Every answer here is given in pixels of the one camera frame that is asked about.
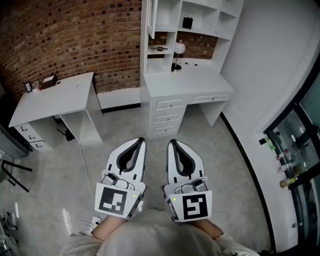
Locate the glass cabinet door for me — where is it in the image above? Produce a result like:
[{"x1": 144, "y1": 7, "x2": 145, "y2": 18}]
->
[{"x1": 140, "y1": 0, "x2": 183, "y2": 40}]

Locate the black metal chair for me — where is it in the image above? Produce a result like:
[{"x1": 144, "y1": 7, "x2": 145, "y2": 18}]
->
[{"x1": 0, "y1": 149, "x2": 34, "y2": 194}]

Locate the small lamp with globe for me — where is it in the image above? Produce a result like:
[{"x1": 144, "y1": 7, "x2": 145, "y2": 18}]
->
[{"x1": 170, "y1": 39, "x2": 186, "y2": 74}]

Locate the dark box with white top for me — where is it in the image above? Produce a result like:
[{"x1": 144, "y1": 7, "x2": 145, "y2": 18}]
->
[{"x1": 39, "y1": 74, "x2": 59, "y2": 90}]

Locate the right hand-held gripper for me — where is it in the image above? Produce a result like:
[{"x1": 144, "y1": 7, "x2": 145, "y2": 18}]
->
[{"x1": 161, "y1": 138, "x2": 214, "y2": 224}]

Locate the black pen holder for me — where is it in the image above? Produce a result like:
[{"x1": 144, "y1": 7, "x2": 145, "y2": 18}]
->
[{"x1": 182, "y1": 16, "x2": 194, "y2": 30}]

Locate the plain white side table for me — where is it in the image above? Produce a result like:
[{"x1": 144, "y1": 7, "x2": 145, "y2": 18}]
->
[{"x1": 8, "y1": 72, "x2": 104, "y2": 152}]

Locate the person's light shirt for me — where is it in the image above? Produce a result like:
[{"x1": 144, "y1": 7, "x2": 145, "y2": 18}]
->
[{"x1": 62, "y1": 209, "x2": 261, "y2": 256}]

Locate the person's left forearm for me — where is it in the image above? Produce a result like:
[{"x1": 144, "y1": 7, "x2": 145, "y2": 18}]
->
[{"x1": 91, "y1": 214, "x2": 129, "y2": 242}]

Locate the white power adapter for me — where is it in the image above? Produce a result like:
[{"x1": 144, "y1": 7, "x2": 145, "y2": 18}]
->
[{"x1": 83, "y1": 215, "x2": 101, "y2": 232}]

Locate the black framed glass window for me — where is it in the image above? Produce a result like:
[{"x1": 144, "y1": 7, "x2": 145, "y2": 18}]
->
[{"x1": 263, "y1": 72, "x2": 320, "y2": 254}]

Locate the person's right forearm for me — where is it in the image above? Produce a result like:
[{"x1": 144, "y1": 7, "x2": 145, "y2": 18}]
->
[{"x1": 192, "y1": 219, "x2": 225, "y2": 242}]

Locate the yellow bottle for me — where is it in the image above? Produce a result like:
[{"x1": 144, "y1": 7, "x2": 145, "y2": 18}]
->
[{"x1": 279, "y1": 177, "x2": 299, "y2": 189}]

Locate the small white bottle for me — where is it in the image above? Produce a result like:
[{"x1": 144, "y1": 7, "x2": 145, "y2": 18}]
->
[{"x1": 274, "y1": 163, "x2": 294, "y2": 174}]

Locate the green plastic bottle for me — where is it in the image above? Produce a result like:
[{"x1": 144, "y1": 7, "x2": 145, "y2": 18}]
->
[{"x1": 265, "y1": 136, "x2": 276, "y2": 151}]

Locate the white desk with shelves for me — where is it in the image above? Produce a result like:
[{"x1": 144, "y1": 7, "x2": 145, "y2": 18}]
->
[{"x1": 139, "y1": 0, "x2": 245, "y2": 76}]

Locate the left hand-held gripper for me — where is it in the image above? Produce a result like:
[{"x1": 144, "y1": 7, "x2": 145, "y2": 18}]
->
[{"x1": 94, "y1": 136, "x2": 149, "y2": 221}]

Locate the black floor stand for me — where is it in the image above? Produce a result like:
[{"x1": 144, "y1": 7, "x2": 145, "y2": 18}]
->
[{"x1": 56, "y1": 123, "x2": 74, "y2": 142}]

